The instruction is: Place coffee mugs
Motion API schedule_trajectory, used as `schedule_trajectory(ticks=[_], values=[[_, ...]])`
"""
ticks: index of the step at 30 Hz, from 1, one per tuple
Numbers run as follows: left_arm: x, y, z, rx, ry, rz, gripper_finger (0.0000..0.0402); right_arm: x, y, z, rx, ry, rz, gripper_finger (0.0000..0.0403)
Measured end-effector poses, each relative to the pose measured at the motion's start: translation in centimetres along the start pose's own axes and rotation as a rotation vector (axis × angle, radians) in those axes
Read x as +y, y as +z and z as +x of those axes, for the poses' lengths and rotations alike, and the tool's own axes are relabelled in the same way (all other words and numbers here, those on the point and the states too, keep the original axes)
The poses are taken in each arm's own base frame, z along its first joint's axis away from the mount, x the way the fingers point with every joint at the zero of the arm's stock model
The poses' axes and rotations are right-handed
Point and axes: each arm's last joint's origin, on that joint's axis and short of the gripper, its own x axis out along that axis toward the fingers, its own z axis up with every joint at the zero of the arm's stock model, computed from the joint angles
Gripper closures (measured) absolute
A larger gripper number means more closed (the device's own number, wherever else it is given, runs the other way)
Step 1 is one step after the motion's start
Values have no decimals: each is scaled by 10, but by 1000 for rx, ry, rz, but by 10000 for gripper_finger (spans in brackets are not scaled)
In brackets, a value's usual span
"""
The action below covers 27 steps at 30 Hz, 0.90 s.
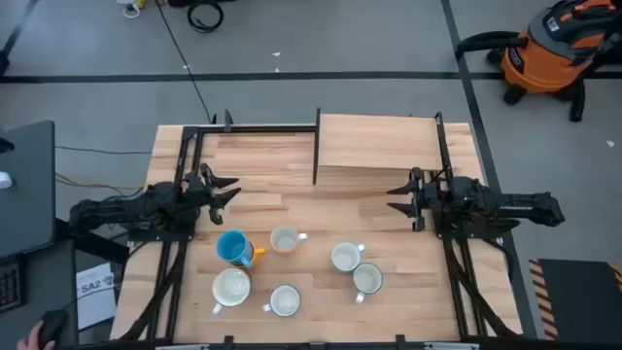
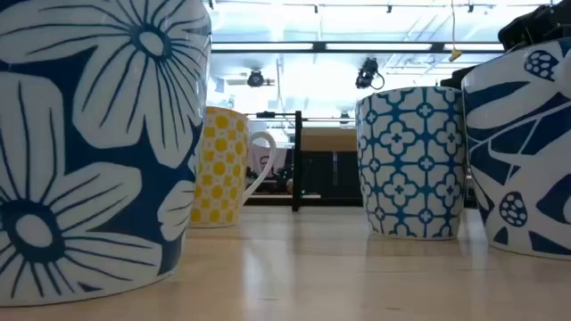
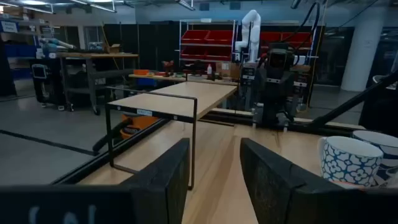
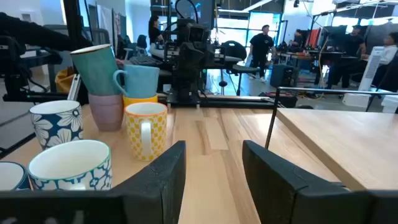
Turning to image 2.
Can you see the navy mug white flowers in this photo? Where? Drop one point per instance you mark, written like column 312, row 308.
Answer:
column 89, row 178

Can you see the white mug yellow dots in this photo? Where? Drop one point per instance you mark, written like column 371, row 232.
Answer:
column 218, row 169

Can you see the navy white leaf pattern mug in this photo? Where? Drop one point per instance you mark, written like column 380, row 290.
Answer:
column 526, row 156

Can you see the yellow hanging tag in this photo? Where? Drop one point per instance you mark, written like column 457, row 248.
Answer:
column 455, row 55

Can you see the black round ceiling fixture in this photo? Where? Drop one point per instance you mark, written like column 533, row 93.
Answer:
column 255, row 79

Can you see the black overhead camera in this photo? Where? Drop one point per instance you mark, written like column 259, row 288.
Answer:
column 368, row 71

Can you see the white mug blue tile pattern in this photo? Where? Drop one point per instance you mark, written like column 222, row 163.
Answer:
column 410, row 160

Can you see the black beam with light strips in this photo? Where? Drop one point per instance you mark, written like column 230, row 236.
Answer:
column 319, row 46

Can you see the black cabinet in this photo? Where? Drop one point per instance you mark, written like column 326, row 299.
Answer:
column 321, row 174

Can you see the black metal table frame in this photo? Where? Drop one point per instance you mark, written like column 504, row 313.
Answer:
column 267, row 200

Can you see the wooden shelf black metal legs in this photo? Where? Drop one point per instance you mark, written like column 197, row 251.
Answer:
column 328, row 139

